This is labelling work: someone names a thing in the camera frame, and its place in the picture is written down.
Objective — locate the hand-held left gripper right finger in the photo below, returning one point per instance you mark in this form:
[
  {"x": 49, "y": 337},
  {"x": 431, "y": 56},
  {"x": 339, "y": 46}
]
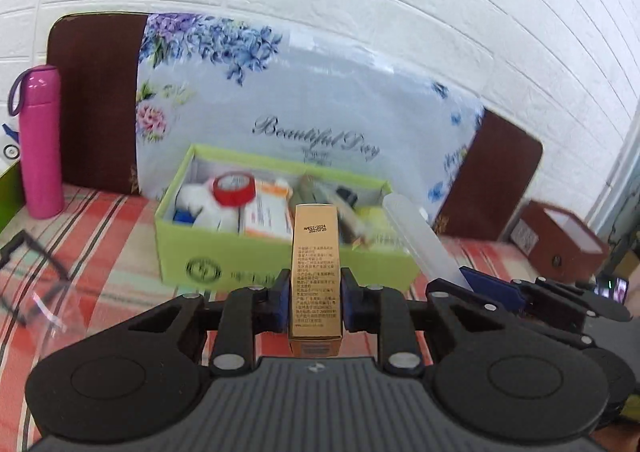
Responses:
[{"x": 350, "y": 302}]

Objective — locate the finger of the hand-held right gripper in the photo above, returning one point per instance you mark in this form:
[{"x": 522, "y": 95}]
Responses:
[
  {"x": 545, "y": 327},
  {"x": 492, "y": 289}
]

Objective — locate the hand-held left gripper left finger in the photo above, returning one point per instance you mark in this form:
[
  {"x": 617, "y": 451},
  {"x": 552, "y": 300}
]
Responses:
[{"x": 282, "y": 299}]

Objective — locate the tan cardboard carton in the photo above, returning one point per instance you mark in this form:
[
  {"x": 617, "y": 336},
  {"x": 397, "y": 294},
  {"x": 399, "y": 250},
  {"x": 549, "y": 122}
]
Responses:
[{"x": 315, "y": 282}]

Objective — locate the clear plastic tube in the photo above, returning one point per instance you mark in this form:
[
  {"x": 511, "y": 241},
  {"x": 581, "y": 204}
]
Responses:
[{"x": 420, "y": 237}]

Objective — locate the green storage box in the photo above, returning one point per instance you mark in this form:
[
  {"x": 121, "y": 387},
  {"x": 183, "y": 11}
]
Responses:
[{"x": 200, "y": 252}]

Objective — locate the brown cardboard box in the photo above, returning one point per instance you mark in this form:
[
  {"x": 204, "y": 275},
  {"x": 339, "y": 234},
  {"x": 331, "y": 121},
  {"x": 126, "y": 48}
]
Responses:
[{"x": 555, "y": 252}]

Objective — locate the grey ointment tube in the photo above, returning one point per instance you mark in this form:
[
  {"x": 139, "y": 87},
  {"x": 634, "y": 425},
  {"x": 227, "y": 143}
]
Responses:
[{"x": 350, "y": 224}]

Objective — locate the orange and white box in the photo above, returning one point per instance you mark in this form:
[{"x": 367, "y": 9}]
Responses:
[{"x": 265, "y": 219}]

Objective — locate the white bottle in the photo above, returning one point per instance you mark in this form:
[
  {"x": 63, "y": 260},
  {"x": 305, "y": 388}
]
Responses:
[
  {"x": 220, "y": 220},
  {"x": 195, "y": 199}
]

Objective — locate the red tape roll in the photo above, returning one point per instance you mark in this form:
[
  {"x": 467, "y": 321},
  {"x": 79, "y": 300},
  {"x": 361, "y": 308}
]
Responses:
[{"x": 221, "y": 195}]

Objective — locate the plaid blanket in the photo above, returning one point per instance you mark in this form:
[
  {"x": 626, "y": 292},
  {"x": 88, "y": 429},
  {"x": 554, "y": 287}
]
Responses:
[{"x": 110, "y": 242}]

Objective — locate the floral pillow with brown ends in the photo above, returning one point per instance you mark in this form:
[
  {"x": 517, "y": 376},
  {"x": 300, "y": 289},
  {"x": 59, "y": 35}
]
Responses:
[{"x": 300, "y": 91}]

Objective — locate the pink thermos bottle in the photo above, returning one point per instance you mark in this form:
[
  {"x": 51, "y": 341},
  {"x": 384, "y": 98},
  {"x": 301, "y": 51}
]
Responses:
[{"x": 42, "y": 141}]

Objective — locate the green carton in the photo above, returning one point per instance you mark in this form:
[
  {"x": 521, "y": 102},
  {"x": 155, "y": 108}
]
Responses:
[{"x": 10, "y": 197}]

